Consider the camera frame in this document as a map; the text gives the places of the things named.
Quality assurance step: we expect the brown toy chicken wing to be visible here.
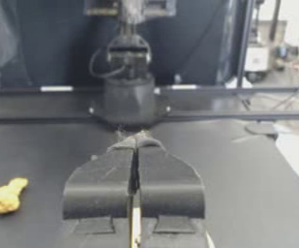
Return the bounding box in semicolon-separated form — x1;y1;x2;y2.
0;177;30;215

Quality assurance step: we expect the black looping arm cable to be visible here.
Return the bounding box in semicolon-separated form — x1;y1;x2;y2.
89;46;127;80

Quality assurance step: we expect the white box device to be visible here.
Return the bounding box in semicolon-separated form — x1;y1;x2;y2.
245;46;271;74

